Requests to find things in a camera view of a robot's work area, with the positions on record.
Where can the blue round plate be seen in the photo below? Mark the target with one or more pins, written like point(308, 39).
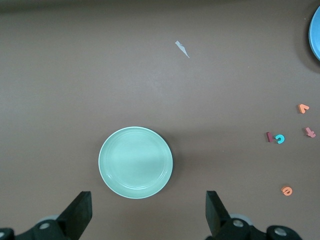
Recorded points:
point(316, 32)

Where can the brown table mat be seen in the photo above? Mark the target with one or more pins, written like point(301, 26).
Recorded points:
point(75, 75)

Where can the grey tape scrap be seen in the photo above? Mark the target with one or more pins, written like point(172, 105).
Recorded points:
point(182, 48)

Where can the green round plate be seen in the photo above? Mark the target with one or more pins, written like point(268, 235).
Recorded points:
point(135, 162)

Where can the orange foam letter e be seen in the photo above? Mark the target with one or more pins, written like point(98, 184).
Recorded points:
point(284, 189)

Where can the teal foam letter c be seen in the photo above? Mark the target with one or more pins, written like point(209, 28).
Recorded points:
point(282, 137)

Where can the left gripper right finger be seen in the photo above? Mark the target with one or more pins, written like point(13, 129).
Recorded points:
point(221, 225)

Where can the orange foam letter v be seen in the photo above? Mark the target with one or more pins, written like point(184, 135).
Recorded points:
point(300, 109)

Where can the salmon foam letter f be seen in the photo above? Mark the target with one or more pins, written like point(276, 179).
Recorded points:
point(310, 132)

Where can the dark red foam letter l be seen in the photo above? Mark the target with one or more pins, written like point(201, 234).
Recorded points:
point(269, 137)

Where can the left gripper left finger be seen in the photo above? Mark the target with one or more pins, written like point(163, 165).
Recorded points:
point(73, 217)

